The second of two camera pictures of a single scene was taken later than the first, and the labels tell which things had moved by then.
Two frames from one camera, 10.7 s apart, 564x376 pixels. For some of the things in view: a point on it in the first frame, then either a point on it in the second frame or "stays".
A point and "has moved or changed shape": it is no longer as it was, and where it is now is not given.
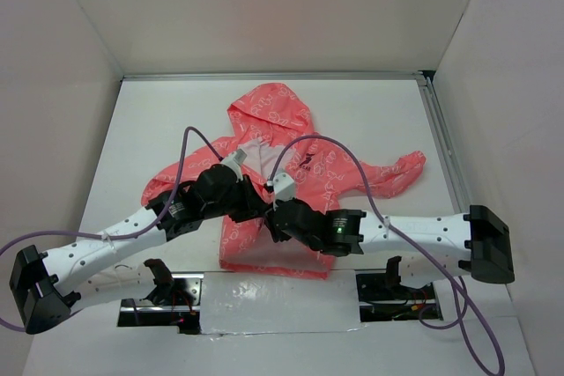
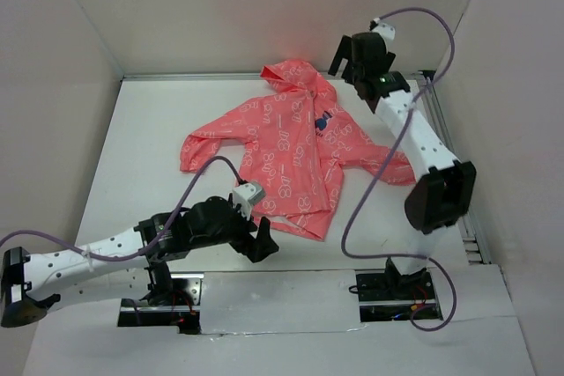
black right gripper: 277,232 to 345,52
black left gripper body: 241,205 to 238,226
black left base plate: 182,312 stays
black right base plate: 380,301 stays
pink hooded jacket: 272,130 has moved or changed shape
